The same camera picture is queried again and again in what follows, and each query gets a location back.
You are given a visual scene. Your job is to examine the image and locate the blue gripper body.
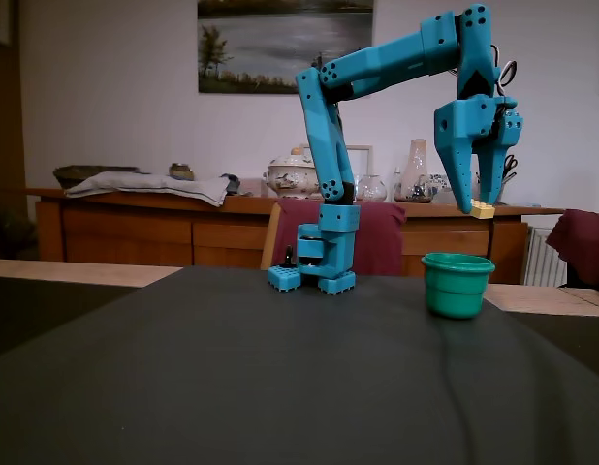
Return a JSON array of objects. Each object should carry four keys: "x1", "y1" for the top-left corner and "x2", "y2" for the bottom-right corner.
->
[{"x1": 433, "y1": 94, "x2": 519, "y2": 150}]

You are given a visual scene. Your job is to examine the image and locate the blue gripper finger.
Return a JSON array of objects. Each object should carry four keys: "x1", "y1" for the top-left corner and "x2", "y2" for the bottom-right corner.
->
[
  {"x1": 436, "y1": 143, "x2": 475, "y2": 214},
  {"x1": 477, "y1": 108, "x2": 525, "y2": 206}
]

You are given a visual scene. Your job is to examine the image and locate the cream lego brick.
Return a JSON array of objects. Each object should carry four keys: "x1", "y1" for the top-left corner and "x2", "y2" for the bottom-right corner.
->
[{"x1": 469, "y1": 198, "x2": 497, "y2": 220}]

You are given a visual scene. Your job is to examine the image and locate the tall glass vase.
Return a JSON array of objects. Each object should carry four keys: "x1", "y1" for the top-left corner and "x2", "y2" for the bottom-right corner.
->
[{"x1": 394, "y1": 139, "x2": 434, "y2": 203}]

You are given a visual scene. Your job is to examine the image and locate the round glass bowl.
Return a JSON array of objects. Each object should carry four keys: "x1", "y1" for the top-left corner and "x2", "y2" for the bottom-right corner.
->
[{"x1": 353, "y1": 172, "x2": 389, "y2": 202}]

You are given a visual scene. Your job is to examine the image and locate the chair with maroon cover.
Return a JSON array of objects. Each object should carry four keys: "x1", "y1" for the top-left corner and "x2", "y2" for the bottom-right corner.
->
[
  {"x1": 260, "y1": 199, "x2": 407, "y2": 278},
  {"x1": 545, "y1": 208, "x2": 599, "y2": 293}
]

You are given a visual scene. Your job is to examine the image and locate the white radiator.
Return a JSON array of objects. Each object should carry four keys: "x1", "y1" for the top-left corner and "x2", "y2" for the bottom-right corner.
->
[{"x1": 521, "y1": 225, "x2": 570, "y2": 288}]

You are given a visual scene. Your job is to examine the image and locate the green plastic cup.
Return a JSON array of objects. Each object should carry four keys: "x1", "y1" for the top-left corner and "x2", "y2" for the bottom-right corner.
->
[{"x1": 421, "y1": 251, "x2": 496, "y2": 320}]

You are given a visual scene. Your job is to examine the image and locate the white painted soup tureen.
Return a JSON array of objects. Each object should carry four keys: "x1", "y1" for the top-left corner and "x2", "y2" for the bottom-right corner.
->
[{"x1": 264, "y1": 146, "x2": 326, "y2": 201}]

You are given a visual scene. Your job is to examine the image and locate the lake landscape painting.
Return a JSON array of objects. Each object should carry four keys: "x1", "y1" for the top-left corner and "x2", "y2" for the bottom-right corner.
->
[{"x1": 197, "y1": 0, "x2": 376, "y2": 96}]

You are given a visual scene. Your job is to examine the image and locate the grey table mat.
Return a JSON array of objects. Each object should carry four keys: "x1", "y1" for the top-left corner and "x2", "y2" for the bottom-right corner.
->
[{"x1": 0, "y1": 264, "x2": 599, "y2": 465}]

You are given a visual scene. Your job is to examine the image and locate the grey folded cloth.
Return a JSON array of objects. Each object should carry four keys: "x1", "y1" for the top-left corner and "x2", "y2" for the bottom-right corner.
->
[{"x1": 64, "y1": 170, "x2": 240, "y2": 208}]

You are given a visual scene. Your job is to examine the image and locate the wooden sideboard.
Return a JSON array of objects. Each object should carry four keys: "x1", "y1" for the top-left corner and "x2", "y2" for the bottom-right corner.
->
[{"x1": 25, "y1": 187, "x2": 567, "y2": 286}]

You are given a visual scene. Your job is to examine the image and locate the dark woven basket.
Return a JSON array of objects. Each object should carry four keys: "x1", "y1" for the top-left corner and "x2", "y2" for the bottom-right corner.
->
[{"x1": 52, "y1": 165, "x2": 141, "y2": 190}]

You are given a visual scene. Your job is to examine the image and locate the black handled scissors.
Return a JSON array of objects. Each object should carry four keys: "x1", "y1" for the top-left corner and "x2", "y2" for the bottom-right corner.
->
[{"x1": 501, "y1": 154, "x2": 519, "y2": 185}]

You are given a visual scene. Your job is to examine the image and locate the red white black servo wire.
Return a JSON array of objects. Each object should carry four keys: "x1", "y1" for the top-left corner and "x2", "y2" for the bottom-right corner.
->
[{"x1": 490, "y1": 44, "x2": 518, "y2": 99}]

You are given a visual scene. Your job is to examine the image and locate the white picture frame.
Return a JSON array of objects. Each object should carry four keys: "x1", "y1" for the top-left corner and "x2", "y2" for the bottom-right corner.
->
[{"x1": 345, "y1": 143, "x2": 375, "y2": 176}]

